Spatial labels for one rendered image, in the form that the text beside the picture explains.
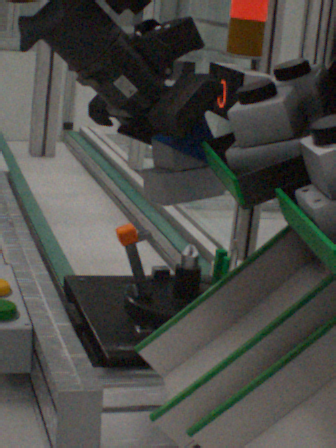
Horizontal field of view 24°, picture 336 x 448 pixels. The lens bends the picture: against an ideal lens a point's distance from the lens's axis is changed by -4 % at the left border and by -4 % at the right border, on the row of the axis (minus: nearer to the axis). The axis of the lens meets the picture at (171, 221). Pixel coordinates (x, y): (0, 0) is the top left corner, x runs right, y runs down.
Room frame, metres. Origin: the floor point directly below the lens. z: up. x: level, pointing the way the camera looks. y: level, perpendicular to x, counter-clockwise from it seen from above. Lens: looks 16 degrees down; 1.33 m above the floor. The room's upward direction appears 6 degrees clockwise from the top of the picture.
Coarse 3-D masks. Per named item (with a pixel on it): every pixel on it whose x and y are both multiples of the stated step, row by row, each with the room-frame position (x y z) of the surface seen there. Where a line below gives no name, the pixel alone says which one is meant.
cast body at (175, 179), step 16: (160, 144) 0.75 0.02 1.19; (160, 160) 0.75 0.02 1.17; (176, 160) 0.73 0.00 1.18; (192, 160) 0.73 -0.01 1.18; (144, 176) 0.75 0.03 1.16; (160, 176) 0.72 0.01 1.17; (176, 176) 0.73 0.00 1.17; (192, 176) 0.73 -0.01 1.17; (208, 176) 0.74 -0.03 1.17; (144, 192) 0.75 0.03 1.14; (160, 192) 0.72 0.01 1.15; (176, 192) 0.72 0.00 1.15; (192, 192) 0.73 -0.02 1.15; (208, 192) 0.74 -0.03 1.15; (224, 192) 0.75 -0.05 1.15
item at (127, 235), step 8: (128, 224) 0.88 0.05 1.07; (120, 232) 0.86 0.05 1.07; (128, 232) 0.86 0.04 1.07; (136, 232) 0.86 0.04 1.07; (144, 232) 0.88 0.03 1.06; (120, 240) 0.86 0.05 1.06; (128, 240) 0.86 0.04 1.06; (136, 240) 0.86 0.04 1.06; (144, 240) 0.87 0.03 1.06; (128, 248) 0.86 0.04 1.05; (136, 248) 0.87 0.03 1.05; (128, 256) 0.87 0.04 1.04; (136, 256) 0.87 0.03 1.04; (136, 264) 0.87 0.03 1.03; (136, 272) 0.87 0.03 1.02; (144, 272) 0.87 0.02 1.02; (136, 280) 0.87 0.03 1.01; (144, 280) 0.87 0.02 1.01; (144, 288) 0.87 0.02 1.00
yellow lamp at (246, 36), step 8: (232, 24) 1.10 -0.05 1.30; (240, 24) 1.09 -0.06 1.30; (248, 24) 1.09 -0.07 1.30; (256, 24) 1.09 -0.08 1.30; (264, 24) 1.10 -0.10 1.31; (232, 32) 1.10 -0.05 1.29; (240, 32) 1.09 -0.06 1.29; (248, 32) 1.09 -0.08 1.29; (256, 32) 1.09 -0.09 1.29; (264, 32) 1.11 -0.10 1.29; (232, 40) 1.10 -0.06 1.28; (240, 40) 1.09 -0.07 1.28; (248, 40) 1.09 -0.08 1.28; (256, 40) 1.09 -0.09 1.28; (232, 48) 1.10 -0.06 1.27; (240, 48) 1.09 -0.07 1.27; (248, 48) 1.09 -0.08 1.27; (256, 48) 1.09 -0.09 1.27; (256, 56) 1.10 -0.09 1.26
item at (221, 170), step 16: (208, 144) 0.68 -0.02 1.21; (224, 144) 0.68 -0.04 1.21; (208, 160) 0.67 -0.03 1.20; (224, 160) 0.68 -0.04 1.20; (288, 160) 0.56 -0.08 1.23; (224, 176) 0.59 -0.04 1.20; (240, 176) 0.56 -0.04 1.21; (256, 176) 0.56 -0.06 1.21; (272, 176) 0.56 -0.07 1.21; (288, 176) 0.56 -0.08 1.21; (304, 176) 0.56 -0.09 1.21; (240, 192) 0.55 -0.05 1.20; (256, 192) 0.56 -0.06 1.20; (272, 192) 0.56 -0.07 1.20
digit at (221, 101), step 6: (222, 72) 1.11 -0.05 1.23; (228, 72) 1.09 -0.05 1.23; (222, 78) 1.11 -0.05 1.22; (228, 78) 1.09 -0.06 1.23; (222, 84) 1.11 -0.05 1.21; (228, 84) 1.09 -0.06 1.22; (228, 90) 1.08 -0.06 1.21; (222, 96) 1.10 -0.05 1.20; (216, 102) 1.12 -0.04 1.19; (222, 102) 1.10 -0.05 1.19; (216, 108) 1.12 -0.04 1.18; (222, 108) 1.10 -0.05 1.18; (222, 114) 1.09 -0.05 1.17
